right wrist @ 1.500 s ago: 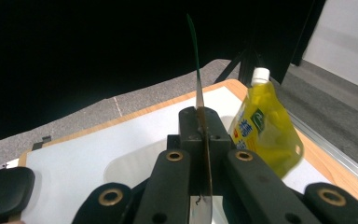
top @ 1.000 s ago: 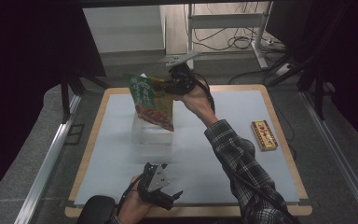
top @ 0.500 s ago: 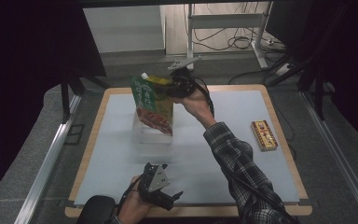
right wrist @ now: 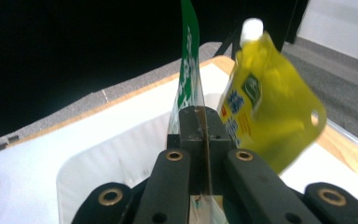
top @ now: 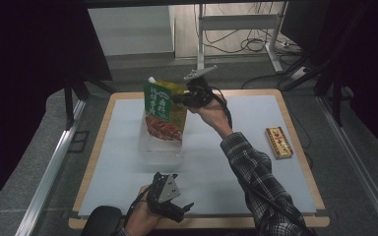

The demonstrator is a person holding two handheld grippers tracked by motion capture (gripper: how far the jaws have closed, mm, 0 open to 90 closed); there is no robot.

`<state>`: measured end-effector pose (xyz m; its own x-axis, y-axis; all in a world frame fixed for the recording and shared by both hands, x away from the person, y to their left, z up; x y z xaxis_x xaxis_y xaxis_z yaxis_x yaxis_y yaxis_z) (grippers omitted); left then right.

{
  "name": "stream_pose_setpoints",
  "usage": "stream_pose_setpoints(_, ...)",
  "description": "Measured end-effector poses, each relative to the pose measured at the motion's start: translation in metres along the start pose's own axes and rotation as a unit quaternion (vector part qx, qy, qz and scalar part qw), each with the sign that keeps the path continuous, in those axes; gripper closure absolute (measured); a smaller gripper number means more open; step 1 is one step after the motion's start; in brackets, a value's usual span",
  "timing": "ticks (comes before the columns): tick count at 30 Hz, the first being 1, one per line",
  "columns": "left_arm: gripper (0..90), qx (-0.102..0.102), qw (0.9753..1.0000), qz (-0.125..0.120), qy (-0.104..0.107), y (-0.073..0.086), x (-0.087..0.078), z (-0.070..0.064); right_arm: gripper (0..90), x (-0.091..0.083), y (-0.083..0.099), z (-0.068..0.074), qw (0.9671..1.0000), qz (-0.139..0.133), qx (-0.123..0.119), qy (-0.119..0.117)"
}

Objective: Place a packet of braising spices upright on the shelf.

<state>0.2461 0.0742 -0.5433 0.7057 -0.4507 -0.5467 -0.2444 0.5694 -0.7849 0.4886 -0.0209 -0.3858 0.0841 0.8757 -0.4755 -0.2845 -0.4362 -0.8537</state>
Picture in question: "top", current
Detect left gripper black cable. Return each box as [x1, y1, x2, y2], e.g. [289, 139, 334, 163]
[121, 185, 154, 227]

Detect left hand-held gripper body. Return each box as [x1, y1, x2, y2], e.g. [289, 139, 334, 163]
[146, 171, 186, 224]

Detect black metal stand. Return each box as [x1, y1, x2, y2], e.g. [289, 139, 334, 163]
[280, 48, 353, 128]
[62, 73, 117, 132]

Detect clear plastic container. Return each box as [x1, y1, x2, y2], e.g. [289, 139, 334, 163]
[137, 109, 185, 165]

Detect small gold and red box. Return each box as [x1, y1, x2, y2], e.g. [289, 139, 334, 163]
[264, 126, 294, 160]

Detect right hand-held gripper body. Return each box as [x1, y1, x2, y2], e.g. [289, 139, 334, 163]
[182, 64, 219, 108]

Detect dark curtain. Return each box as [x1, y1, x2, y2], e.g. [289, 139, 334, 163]
[0, 0, 112, 220]
[280, 0, 378, 161]

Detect white metal desk frame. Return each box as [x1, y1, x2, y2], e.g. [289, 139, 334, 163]
[195, 2, 289, 77]

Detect white power strip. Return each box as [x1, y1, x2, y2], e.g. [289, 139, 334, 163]
[289, 66, 311, 82]

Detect black padded object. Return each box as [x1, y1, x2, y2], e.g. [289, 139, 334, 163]
[79, 205, 123, 236]

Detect yellow spouted pouch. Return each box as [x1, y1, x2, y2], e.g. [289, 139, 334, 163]
[147, 76, 189, 143]

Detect person's left hand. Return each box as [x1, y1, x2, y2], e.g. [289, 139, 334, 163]
[124, 185, 165, 236]

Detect white table mat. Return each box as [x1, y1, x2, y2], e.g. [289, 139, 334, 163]
[78, 94, 318, 217]

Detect thin black cable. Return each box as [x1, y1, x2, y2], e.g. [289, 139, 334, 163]
[284, 97, 314, 170]

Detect person's right hand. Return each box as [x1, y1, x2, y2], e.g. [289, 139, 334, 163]
[187, 97, 234, 140]

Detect tangle of black floor cables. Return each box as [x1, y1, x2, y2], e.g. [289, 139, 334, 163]
[193, 2, 304, 56]

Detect aluminium rail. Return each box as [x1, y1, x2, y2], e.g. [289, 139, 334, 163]
[14, 98, 87, 236]
[317, 93, 378, 236]

